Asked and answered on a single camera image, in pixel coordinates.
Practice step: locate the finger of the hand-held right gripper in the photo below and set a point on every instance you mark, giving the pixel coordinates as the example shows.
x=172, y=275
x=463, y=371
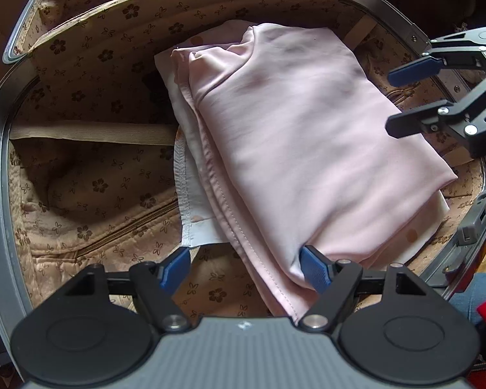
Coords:
x=413, y=69
x=421, y=119

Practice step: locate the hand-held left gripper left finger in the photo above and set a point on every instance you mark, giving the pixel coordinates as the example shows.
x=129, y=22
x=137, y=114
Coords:
x=174, y=269

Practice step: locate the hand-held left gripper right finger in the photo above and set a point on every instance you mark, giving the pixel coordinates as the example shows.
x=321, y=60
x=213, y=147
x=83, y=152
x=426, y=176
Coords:
x=314, y=271

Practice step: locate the white dotted garment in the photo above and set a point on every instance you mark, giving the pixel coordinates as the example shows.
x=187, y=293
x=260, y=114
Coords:
x=194, y=210

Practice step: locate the pink garment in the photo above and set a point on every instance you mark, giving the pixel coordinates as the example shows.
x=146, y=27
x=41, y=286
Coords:
x=307, y=129

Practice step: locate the grey suitcase with floral lining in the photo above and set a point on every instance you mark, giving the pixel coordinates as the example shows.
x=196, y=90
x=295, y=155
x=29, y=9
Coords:
x=105, y=69

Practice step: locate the person's jeans leg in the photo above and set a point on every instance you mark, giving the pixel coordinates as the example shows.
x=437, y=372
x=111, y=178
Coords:
x=467, y=304

